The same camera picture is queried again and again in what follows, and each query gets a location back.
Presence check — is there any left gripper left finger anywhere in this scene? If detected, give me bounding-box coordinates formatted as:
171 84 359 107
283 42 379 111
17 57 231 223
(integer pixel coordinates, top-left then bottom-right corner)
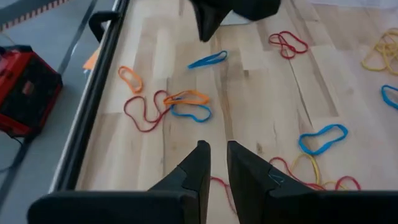
148 139 212 224

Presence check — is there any red black power station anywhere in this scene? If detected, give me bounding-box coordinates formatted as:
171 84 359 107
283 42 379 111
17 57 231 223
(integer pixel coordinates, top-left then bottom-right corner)
0 45 64 139

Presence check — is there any black frame bracket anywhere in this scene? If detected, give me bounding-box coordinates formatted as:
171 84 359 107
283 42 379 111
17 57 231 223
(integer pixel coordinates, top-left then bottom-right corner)
88 11 121 44

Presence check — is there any orange black hazard tape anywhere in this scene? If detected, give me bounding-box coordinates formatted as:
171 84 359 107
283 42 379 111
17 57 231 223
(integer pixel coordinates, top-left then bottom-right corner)
0 0 70 32

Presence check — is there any orange rubber band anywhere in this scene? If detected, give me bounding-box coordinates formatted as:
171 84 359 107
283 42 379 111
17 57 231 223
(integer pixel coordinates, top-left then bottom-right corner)
163 89 210 106
118 65 144 95

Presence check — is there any black aluminium table frame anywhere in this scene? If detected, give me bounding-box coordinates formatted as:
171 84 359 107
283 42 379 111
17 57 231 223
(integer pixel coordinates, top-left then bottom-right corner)
48 0 131 194

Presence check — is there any orange paper sheet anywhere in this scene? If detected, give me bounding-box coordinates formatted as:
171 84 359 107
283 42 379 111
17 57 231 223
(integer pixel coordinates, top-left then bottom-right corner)
82 46 102 71

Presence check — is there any blue rubber band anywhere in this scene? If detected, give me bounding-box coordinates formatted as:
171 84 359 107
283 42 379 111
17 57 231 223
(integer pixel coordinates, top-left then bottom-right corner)
381 84 398 110
169 103 212 123
187 50 228 70
298 123 349 156

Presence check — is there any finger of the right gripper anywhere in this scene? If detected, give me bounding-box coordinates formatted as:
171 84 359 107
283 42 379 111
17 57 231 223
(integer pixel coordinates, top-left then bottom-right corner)
231 0 282 22
189 0 233 43

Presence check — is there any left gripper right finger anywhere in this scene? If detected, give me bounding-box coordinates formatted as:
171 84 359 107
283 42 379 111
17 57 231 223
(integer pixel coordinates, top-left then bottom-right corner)
226 139 315 224

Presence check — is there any yellow rubber band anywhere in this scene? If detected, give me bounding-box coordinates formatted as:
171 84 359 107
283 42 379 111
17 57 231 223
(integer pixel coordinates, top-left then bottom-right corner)
290 152 348 190
361 40 398 76
374 27 398 60

